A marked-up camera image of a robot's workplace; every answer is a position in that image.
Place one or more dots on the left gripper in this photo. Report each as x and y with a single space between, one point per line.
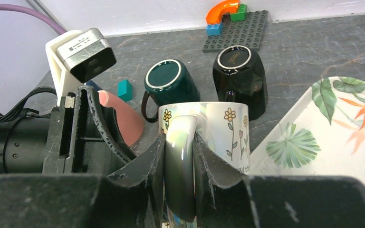
84 137

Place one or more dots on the dark green mug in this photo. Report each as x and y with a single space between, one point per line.
168 82

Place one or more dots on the green lego brick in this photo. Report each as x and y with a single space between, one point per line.
241 13

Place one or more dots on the orange curved lego piece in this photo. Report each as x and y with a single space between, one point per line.
216 13

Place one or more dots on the white floral mug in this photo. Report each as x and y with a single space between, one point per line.
224 126

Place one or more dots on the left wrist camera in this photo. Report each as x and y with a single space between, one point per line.
76 57

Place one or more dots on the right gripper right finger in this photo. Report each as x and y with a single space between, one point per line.
226 198

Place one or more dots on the teal cube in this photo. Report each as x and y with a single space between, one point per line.
125 90

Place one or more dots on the black mug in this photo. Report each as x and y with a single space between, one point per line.
239 76

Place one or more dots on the navy blue mug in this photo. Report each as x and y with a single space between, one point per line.
93 84

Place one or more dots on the grey lego baseplate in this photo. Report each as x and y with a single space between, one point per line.
246 32

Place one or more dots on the pink mug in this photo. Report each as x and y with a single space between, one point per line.
130 123

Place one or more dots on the floral leaf tray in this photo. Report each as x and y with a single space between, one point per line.
322 134

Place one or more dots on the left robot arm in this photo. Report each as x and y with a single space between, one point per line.
23 137

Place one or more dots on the blue lego brick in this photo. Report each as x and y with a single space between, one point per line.
214 29

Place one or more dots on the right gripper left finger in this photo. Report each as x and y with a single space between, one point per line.
131 197

